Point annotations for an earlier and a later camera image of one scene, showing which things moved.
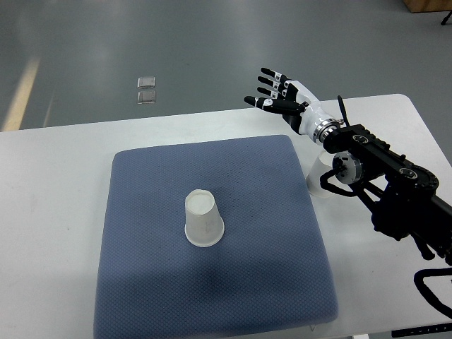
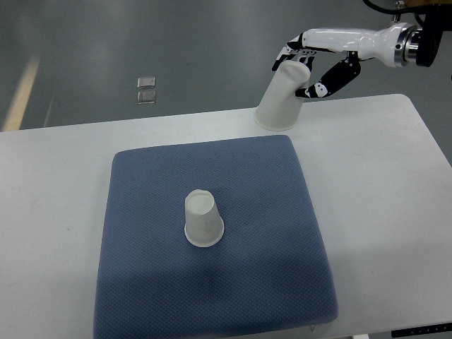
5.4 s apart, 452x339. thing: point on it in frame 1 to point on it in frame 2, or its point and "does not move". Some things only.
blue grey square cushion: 210,239 does not move
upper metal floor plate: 146,82 does not move
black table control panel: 420,330 does not move
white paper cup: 323,163 to 279,106
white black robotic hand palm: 314,114 to 377,46
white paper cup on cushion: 204,224 does not move
